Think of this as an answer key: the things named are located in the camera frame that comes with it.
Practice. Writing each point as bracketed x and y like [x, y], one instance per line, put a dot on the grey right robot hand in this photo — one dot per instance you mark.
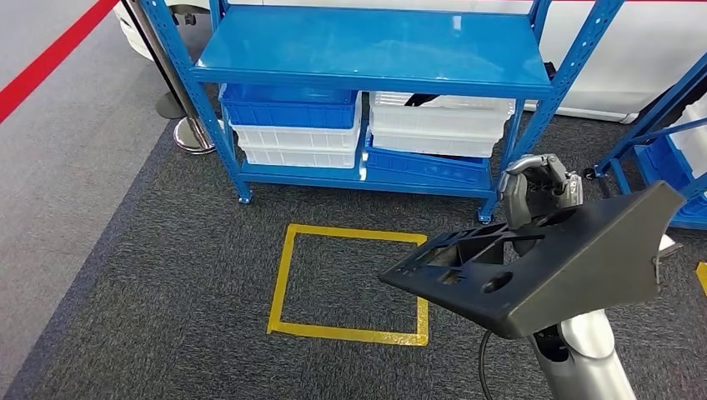
[519, 188]

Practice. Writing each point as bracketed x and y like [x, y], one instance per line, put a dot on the black plastic plate frame part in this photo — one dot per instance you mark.
[580, 276]

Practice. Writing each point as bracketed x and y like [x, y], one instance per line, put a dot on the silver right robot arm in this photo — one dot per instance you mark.
[585, 364]

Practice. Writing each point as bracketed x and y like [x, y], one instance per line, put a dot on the black part in bin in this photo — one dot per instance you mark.
[420, 100]

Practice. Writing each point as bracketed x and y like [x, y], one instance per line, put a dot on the blue wheeled shelf rack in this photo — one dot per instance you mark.
[646, 119]

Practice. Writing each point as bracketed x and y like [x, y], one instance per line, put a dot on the blue metal shelf rack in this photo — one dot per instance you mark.
[359, 50]

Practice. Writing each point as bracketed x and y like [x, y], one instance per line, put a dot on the tilted blue plastic bin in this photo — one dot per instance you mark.
[425, 171]

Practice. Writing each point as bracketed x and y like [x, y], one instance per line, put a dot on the white car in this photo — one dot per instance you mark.
[635, 55]

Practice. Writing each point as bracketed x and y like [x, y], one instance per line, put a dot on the yellow floor tape square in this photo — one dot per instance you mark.
[287, 328]

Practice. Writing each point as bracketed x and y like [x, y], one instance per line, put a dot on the wide red barrier belt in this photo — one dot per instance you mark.
[50, 60]

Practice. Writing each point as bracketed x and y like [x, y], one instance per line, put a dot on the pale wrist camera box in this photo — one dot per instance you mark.
[667, 243]

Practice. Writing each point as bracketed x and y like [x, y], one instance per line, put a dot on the black camera bracket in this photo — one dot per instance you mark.
[665, 258]

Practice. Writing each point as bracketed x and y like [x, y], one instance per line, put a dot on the black stanchion post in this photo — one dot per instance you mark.
[170, 105]

